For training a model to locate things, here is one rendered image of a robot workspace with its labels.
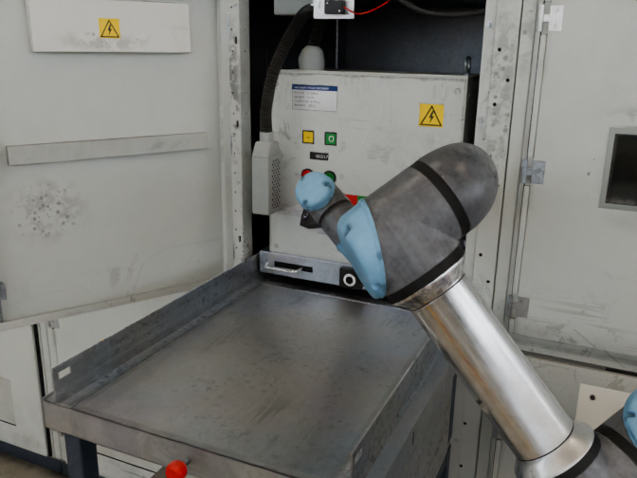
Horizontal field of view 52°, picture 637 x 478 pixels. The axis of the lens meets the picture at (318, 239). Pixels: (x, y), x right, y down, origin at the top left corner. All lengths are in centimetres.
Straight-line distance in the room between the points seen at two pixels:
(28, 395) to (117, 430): 131
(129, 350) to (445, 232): 76
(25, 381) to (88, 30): 134
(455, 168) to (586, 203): 63
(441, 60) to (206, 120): 91
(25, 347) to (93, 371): 110
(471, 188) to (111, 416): 72
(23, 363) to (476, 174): 188
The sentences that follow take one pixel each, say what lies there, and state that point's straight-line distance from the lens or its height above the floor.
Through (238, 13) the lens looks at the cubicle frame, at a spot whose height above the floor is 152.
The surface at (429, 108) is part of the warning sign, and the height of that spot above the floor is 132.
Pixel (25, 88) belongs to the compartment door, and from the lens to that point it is 153.
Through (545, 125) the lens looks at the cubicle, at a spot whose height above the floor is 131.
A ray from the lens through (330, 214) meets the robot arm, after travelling 122.
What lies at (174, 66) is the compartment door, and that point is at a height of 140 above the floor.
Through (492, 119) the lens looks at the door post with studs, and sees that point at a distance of 144.
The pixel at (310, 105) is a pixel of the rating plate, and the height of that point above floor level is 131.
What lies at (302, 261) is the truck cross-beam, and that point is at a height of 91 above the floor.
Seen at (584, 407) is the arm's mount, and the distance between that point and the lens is 116.
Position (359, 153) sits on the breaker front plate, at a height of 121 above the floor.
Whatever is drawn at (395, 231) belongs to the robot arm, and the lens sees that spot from 79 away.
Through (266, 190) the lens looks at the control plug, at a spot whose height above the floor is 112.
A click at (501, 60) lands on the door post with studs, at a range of 143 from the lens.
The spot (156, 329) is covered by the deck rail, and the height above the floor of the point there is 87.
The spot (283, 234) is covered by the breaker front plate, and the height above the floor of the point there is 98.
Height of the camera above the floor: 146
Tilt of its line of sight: 17 degrees down
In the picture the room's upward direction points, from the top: 1 degrees clockwise
